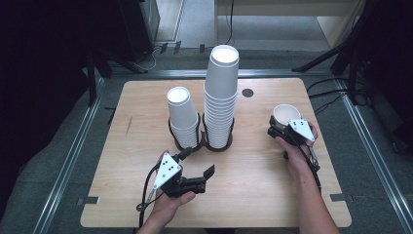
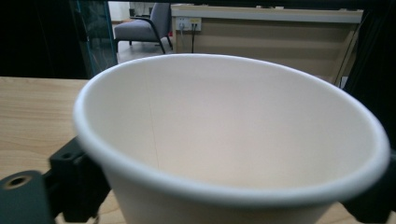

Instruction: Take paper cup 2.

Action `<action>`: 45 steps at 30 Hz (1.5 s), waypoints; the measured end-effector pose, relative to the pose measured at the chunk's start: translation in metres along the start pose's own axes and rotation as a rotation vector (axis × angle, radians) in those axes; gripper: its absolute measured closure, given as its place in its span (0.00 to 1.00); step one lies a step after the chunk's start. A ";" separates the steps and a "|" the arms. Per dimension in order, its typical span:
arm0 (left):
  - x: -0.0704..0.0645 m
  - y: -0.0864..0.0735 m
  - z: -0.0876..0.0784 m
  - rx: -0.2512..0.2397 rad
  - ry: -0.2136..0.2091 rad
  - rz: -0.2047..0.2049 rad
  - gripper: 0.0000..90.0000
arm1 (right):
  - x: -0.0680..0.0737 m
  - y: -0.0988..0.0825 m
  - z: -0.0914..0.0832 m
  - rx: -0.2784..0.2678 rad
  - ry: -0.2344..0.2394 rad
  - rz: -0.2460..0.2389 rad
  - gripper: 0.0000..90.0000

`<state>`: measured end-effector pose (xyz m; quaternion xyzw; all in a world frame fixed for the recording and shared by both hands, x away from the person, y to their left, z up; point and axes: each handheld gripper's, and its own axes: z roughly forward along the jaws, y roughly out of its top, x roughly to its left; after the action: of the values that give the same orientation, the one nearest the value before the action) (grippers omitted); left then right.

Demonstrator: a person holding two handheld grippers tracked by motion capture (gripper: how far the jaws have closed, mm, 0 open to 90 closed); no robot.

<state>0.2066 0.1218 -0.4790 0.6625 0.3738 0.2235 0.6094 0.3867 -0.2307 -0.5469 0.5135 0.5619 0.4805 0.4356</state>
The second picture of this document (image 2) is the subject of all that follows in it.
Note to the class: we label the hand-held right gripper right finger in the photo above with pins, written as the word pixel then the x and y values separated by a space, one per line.
pixel 376 199

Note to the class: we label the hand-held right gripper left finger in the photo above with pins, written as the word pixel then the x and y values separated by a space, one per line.
pixel 71 183

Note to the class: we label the single white paper cup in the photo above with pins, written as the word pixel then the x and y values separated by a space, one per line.
pixel 233 133

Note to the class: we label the glass panel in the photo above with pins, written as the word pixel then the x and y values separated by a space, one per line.
pixel 98 37

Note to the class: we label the grey armchair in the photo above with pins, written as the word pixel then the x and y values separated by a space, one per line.
pixel 143 26

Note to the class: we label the beige wooden counter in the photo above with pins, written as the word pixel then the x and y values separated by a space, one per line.
pixel 267 37

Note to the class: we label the white wall socket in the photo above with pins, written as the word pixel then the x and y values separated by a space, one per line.
pixel 188 23

